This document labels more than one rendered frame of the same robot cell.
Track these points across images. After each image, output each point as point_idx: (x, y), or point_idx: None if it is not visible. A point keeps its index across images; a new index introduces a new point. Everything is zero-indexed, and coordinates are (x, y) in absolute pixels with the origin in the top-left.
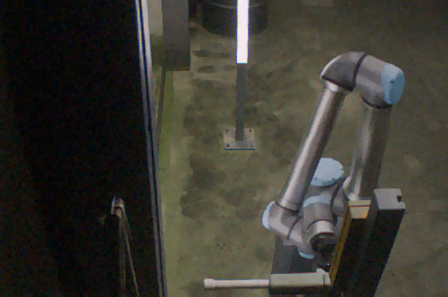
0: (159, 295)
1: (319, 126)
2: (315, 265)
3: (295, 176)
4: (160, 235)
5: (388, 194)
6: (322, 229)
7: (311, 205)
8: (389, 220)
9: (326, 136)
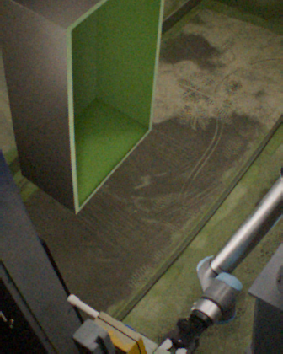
0: (8, 289)
1: (261, 212)
2: (169, 335)
3: (228, 246)
4: (20, 248)
5: (93, 329)
6: (201, 308)
7: (216, 281)
8: (83, 350)
9: (265, 224)
